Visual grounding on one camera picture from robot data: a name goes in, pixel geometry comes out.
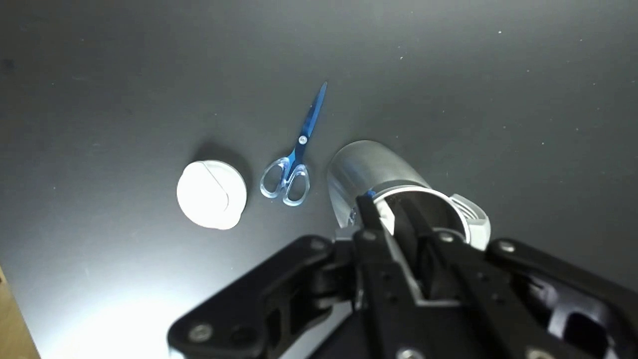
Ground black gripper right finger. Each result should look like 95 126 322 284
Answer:
396 198 638 359

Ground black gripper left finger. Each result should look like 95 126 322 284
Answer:
165 192 440 359

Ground white bottle brush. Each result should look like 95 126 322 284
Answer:
372 198 400 240

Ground steel bottle with handle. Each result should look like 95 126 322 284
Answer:
326 138 494 254

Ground blue scissors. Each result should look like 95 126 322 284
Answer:
257 80 328 208

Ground white round lid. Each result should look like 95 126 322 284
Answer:
175 158 249 234

